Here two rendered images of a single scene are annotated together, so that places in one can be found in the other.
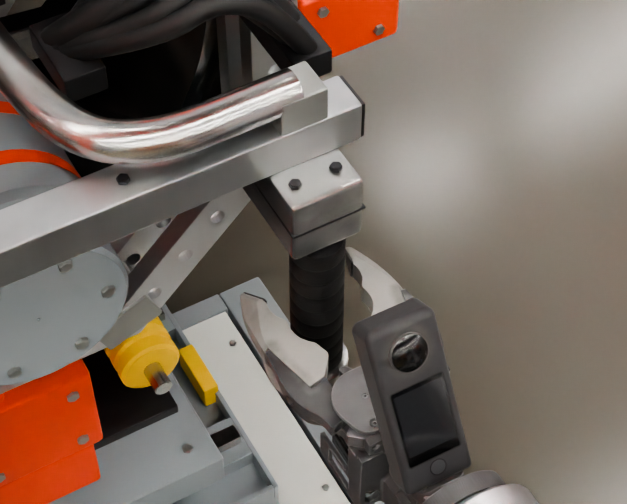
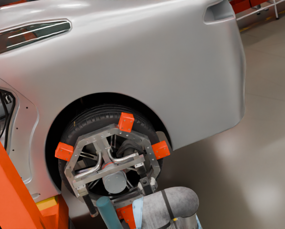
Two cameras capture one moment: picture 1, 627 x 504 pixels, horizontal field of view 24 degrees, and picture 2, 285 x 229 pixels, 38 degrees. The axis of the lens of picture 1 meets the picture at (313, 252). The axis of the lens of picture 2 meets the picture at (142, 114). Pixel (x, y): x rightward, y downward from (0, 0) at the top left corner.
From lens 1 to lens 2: 1.58 m
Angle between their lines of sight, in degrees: 35
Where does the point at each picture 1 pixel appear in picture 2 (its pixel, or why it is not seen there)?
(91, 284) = (121, 180)
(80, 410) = not seen: hidden behind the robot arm
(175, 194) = (122, 166)
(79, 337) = (121, 187)
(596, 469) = not seen: outside the picture
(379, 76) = (228, 178)
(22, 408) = (128, 208)
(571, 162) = (260, 191)
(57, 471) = not seen: hidden behind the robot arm
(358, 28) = (163, 153)
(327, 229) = (141, 171)
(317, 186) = (138, 165)
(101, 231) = (115, 170)
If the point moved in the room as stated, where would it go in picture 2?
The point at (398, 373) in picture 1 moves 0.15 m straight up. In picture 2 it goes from (143, 184) to (134, 161)
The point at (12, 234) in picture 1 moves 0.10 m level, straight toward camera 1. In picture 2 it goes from (106, 170) to (103, 180)
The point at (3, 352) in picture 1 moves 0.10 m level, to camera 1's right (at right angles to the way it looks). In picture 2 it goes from (112, 188) to (127, 187)
